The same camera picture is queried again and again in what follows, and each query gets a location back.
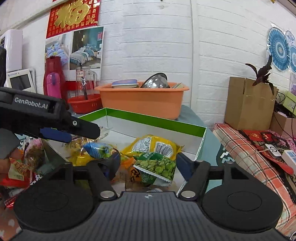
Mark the steel bowl in basin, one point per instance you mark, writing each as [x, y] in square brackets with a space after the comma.
[158, 80]

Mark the dark red potted plant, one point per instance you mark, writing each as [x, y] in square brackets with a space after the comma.
[262, 75]

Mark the white water purifier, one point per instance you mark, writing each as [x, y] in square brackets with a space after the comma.
[12, 41]

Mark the orange plastic basin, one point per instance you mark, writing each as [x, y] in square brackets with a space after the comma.
[158, 102]

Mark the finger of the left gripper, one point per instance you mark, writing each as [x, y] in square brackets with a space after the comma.
[55, 135]
[84, 128]

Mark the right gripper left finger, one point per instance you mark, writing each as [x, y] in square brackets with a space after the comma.
[101, 172]

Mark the red gold fu poster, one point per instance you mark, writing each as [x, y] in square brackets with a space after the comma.
[73, 15]

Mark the blue green snack packet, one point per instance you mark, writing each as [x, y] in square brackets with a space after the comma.
[99, 150]

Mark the clear yellow snack in box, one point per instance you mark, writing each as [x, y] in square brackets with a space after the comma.
[78, 155]

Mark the white water dispenser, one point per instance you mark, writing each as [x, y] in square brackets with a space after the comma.
[24, 79]

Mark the green pea snack packet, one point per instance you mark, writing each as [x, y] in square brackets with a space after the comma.
[155, 169]

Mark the brown cardboard box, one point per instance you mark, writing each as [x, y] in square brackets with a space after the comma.
[249, 107]

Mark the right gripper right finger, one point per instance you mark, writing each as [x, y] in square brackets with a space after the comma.
[195, 175]

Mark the blue paper fan decoration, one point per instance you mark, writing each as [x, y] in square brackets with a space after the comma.
[279, 49]

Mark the pink thermos bottle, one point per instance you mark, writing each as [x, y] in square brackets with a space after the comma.
[53, 85]

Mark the pink clear snack bag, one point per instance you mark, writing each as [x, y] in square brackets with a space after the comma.
[34, 154]

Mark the red bag with yellow label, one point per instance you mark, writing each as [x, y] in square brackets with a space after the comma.
[19, 176]

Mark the green small carton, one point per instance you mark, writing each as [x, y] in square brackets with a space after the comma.
[290, 102]

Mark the dark red thermos jug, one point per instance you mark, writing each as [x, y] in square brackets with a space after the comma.
[53, 64]

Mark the clear glass pitcher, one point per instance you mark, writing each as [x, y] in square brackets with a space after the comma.
[86, 81]

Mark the yellow snack bag in box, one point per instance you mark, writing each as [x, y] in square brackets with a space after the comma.
[151, 143]

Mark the red plastic basket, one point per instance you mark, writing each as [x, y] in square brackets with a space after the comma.
[80, 105]

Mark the person's left hand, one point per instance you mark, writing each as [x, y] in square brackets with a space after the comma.
[5, 163]

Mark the blue lid in basin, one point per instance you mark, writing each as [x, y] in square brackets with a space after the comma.
[126, 83]

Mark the bedding photo poster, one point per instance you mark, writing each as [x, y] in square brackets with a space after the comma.
[80, 48]

